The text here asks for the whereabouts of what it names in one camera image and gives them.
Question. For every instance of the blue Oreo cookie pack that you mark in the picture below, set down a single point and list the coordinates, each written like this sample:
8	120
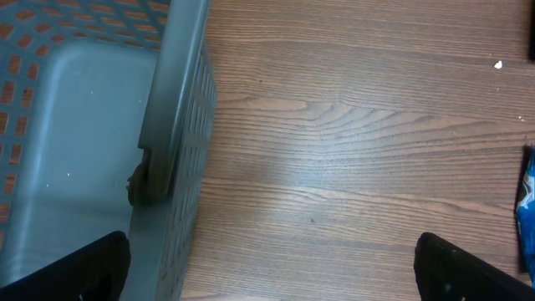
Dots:
525	213

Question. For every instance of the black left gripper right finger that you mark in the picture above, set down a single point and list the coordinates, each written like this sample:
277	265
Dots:
443	271

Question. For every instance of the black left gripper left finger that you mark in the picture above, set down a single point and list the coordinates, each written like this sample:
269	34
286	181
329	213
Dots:
95	272

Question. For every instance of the dark grey plastic basket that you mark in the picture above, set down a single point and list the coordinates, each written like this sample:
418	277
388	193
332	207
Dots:
107	109

